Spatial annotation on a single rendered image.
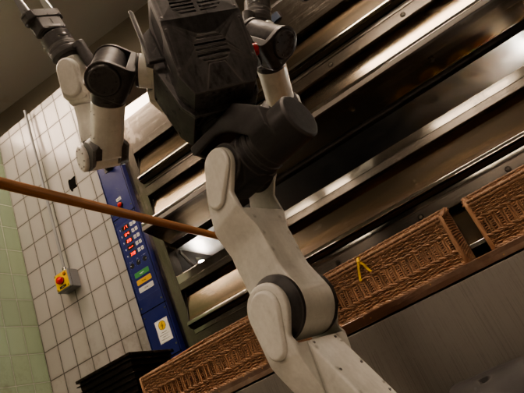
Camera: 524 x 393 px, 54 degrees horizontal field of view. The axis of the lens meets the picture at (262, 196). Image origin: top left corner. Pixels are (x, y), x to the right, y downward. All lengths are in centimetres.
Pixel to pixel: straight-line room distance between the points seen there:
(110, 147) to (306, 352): 78
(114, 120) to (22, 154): 200
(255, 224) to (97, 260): 173
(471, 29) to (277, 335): 147
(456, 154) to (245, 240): 111
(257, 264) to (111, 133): 57
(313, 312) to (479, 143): 116
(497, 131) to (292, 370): 130
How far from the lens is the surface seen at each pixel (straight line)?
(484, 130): 207
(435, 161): 206
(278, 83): 155
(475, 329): 141
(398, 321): 144
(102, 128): 145
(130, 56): 142
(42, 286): 305
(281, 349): 105
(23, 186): 147
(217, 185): 117
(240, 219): 114
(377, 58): 227
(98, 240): 279
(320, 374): 106
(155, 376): 187
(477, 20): 213
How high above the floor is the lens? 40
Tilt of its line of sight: 23 degrees up
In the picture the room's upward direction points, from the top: 24 degrees counter-clockwise
